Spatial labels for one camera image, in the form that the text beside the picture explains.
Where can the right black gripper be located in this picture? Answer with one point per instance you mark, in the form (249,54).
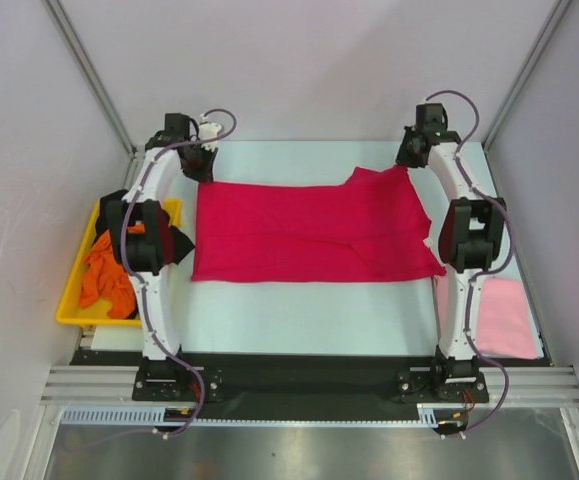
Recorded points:
(402,156)

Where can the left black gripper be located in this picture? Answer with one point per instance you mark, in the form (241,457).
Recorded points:
(206,174)

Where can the crimson red t shirt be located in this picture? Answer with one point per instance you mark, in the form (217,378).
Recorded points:
(372,228)

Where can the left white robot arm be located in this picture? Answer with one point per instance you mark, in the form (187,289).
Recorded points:
(161,374)

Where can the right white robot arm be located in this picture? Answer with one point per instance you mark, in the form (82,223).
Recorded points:
(469,243)

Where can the black t shirt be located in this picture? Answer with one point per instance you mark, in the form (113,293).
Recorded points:
(151,242)

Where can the orange t shirt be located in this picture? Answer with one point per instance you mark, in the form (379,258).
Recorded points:
(107,279)

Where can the yellow plastic tray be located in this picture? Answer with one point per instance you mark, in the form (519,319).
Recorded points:
(70,311)

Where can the folded pink t shirt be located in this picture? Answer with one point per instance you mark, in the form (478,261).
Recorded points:
(502,323)

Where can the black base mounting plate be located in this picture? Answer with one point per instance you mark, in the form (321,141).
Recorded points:
(243,388)

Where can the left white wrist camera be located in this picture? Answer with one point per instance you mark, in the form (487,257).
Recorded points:
(208,132)

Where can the left corner aluminium post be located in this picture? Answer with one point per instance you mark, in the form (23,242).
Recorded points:
(77,50)

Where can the corner aluminium post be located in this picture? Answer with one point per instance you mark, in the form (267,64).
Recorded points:
(540,45)
(77,50)

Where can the right corner aluminium post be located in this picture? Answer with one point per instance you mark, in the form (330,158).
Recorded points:
(540,45)

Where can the aluminium frame rail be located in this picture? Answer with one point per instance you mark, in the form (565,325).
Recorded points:
(540,387)

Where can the right grey cable duct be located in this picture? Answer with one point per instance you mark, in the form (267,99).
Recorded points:
(449,415)

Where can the grey cable duct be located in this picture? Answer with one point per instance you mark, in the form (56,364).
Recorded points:
(142,416)
(449,415)

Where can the left grey cable duct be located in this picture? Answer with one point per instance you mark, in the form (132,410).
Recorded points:
(142,416)

